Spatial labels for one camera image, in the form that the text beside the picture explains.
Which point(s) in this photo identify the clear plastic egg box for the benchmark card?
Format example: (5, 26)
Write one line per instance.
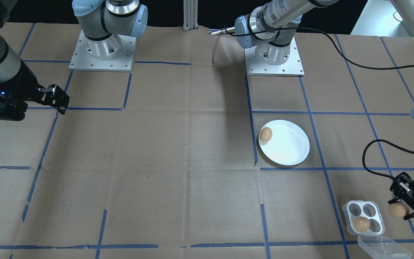
(364, 215)

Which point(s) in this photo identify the white round plate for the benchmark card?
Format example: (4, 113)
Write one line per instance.
(289, 147)

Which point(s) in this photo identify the aluminium frame bar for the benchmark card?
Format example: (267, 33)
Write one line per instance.
(191, 14)

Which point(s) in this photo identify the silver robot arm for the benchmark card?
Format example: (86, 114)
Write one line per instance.
(282, 14)
(106, 21)

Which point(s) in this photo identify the brown egg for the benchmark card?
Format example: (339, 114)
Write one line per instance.
(266, 134)
(396, 210)
(361, 224)

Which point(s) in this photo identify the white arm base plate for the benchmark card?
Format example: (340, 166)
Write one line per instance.
(286, 68)
(84, 63)

